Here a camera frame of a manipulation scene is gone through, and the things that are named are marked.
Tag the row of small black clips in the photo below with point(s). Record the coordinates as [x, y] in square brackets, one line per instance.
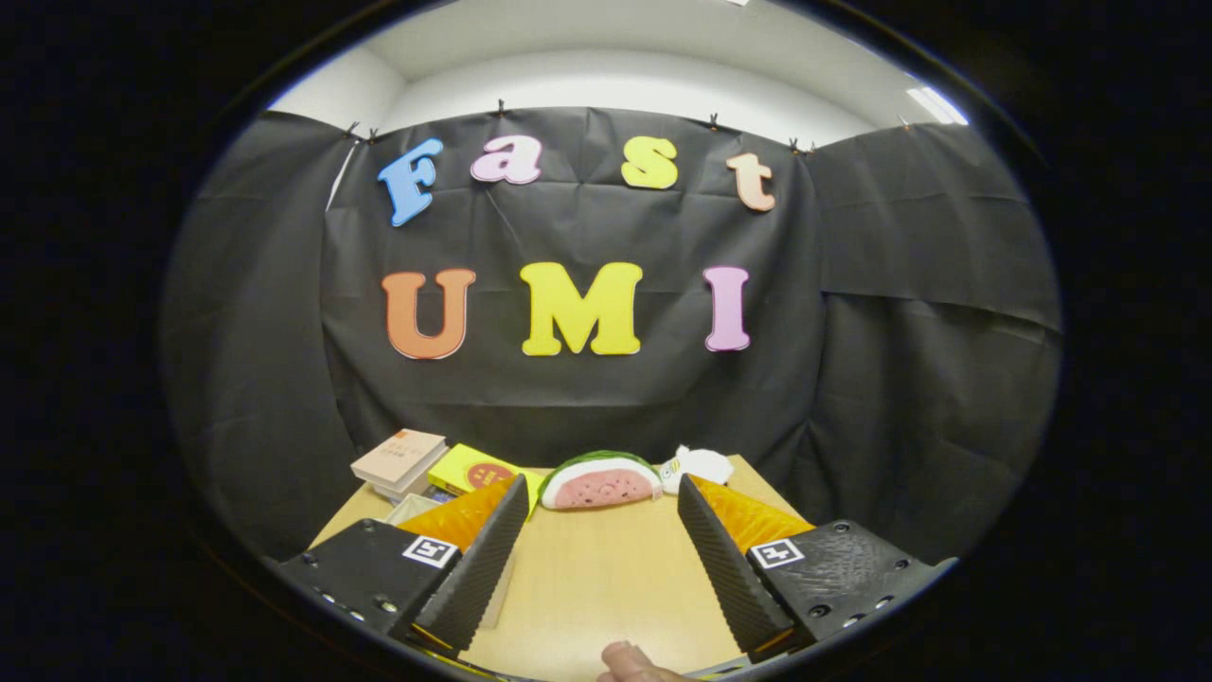
[500, 106]

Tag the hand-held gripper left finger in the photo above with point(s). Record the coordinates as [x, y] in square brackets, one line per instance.
[473, 583]

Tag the ceiling light panel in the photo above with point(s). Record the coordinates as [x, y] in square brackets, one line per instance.
[937, 104]

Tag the yellow book with red circle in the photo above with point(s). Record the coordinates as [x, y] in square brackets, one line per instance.
[473, 469]

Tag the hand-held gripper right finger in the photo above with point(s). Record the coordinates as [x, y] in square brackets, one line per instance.
[729, 573]

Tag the white plush toy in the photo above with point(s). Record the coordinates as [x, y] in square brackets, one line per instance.
[701, 466]

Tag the tan book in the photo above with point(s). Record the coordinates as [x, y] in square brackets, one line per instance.
[400, 455]

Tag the watermelon slice plush toy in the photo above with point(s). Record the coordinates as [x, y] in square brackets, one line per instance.
[601, 485]

